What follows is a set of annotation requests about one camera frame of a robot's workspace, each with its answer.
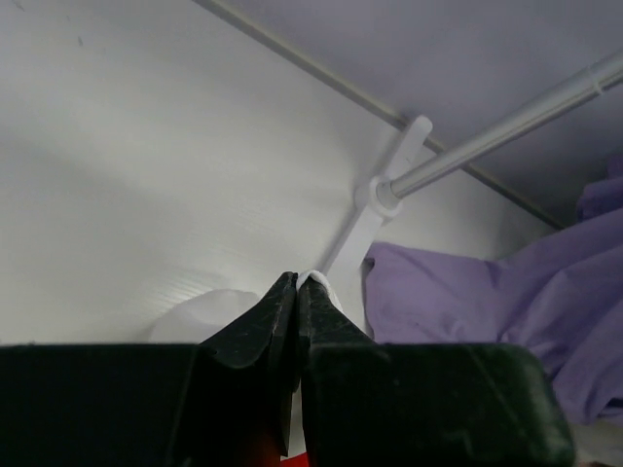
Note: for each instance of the purple t shirt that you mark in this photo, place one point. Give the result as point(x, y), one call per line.
point(560, 298)

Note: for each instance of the white metal clothes rack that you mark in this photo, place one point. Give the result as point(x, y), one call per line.
point(379, 200)

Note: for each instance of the white t shirt red print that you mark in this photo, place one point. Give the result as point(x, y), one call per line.
point(194, 322)

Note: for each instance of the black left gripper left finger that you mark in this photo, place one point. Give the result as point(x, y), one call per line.
point(249, 373)

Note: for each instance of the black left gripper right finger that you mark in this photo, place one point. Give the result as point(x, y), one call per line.
point(345, 385)

